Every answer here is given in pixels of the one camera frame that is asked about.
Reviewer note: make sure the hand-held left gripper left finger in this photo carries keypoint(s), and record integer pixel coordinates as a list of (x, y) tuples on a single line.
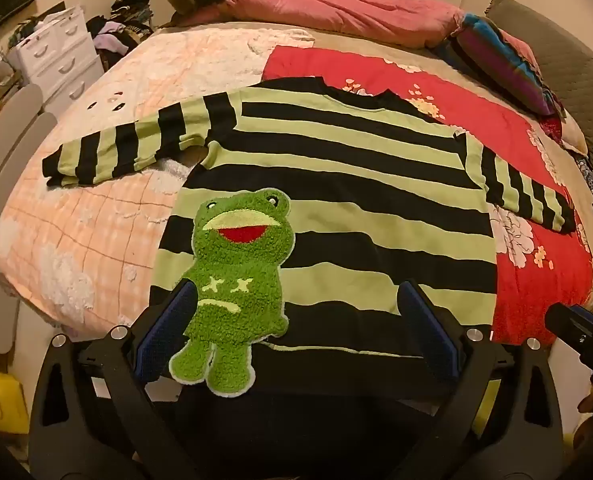
[(169, 330)]

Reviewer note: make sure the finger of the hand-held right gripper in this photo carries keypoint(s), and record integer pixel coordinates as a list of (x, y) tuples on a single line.
[(568, 322)]

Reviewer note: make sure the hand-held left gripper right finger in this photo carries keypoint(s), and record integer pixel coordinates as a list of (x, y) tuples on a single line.
[(429, 330)]

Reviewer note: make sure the green black striped frog sweater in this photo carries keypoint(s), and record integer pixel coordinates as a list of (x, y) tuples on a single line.
[(326, 180)]

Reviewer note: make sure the pile of clothes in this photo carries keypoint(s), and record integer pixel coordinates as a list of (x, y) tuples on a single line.
[(124, 25)]

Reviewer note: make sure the peach checkered fluffy blanket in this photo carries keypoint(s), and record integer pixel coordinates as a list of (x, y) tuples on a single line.
[(91, 220)]

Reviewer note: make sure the red floral blanket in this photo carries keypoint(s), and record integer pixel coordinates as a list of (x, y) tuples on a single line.
[(521, 170)]

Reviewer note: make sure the dark red patterned cloth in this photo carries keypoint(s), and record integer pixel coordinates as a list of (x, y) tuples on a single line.
[(552, 127)]

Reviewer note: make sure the grey padded bed footboard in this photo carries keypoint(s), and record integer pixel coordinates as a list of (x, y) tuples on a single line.
[(11, 170)]

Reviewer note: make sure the grey quilted headboard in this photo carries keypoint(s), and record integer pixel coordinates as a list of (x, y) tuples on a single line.
[(566, 60)]

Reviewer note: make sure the colourful striped pillow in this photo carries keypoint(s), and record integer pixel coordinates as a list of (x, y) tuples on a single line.
[(506, 67)]

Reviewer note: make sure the white drawer cabinet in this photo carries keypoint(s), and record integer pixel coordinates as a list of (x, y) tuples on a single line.
[(56, 57)]

